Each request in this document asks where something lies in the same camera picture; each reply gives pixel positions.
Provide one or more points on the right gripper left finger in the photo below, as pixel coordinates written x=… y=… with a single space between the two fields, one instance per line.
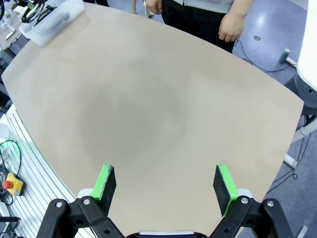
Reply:
x=105 y=188

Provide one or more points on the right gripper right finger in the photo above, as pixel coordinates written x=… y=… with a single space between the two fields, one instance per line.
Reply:
x=224 y=188

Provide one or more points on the person's left hand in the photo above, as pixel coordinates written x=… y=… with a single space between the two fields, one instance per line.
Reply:
x=232 y=27

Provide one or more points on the person's right hand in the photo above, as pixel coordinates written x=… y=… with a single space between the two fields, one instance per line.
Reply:
x=154 y=6

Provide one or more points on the yellow emergency stop button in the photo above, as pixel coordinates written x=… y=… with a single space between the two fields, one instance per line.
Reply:
x=12 y=184

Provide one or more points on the grey cylinder floor object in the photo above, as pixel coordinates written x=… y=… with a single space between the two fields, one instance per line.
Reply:
x=284 y=55

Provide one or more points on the clear plastic storage container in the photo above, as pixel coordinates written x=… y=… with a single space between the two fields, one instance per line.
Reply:
x=49 y=29

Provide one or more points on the black trousers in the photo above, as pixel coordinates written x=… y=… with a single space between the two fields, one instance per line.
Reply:
x=195 y=22

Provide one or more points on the small wooden side table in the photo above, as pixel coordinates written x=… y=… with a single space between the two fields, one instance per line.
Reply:
x=15 y=41

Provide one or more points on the white table with metal legs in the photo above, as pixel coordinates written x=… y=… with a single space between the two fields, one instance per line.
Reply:
x=309 y=37

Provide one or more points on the grey zip hoodie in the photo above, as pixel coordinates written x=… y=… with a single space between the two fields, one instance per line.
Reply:
x=203 y=2

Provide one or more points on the aluminium profile frame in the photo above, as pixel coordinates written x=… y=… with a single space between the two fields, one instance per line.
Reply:
x=37 y=173

